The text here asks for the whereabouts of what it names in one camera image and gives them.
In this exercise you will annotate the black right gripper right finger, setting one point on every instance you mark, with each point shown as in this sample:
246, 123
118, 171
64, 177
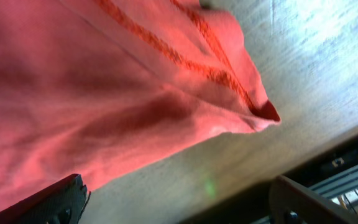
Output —
291, 202

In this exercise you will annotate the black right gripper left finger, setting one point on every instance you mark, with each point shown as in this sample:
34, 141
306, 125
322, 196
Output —
60, 203

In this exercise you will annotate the orange McKinney Boyd soccer t-shirt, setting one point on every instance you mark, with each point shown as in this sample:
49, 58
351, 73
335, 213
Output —
103, 88

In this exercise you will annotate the grey aluminium frame rail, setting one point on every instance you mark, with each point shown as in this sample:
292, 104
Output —
340, 188

